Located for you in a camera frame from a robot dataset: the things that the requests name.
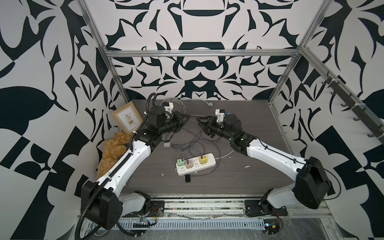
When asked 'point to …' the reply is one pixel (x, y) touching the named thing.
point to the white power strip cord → (184, 109)
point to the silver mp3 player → (167, 145)
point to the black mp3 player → (187, 177)
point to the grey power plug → (210, 104)
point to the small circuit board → (272, 226)
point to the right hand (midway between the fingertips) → (195, 118)
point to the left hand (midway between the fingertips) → (190, 113)
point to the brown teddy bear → (113, 148)
